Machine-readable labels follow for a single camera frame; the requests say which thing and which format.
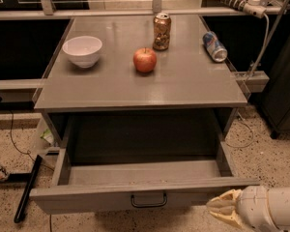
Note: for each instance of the grey cabinet with flat top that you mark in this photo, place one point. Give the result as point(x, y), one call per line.
point(184, 75)

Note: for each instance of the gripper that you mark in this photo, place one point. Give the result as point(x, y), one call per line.
point(253, 207)

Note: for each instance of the white ceramic bowl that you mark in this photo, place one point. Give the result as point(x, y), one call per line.
point(83, 51)

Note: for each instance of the white power strip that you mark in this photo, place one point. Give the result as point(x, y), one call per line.
point(250, 7)

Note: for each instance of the black metal drawer handle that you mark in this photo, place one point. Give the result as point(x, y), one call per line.
point(144, 201)

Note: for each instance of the dark cabinet at right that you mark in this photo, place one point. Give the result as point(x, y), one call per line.
point(275, 100)

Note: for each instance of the red apple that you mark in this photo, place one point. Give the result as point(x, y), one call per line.
point(144, 59)

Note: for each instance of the black bar on floor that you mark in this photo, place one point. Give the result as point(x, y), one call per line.
point(20, 212)

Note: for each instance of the clear plastic bag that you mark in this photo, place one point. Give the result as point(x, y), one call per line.
point(43, 144)

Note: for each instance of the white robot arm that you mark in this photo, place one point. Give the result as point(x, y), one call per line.
point(255, 207)

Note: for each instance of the upright gold soda can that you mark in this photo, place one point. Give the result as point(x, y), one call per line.
point(162, 28)

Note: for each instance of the grey top drawer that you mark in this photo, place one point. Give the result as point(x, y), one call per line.
point(105, 158)

